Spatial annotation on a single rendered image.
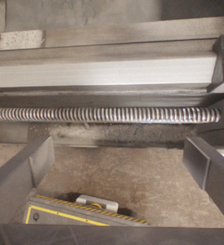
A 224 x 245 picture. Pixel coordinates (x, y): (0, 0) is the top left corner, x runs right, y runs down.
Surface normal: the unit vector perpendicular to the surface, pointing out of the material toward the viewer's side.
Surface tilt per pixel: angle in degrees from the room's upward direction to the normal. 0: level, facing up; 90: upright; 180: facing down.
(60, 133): 0
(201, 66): 36
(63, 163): 0
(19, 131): 0
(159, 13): 16
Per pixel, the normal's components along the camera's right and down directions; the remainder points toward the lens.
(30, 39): -0.14, -0.12
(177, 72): -0.13, 0.48
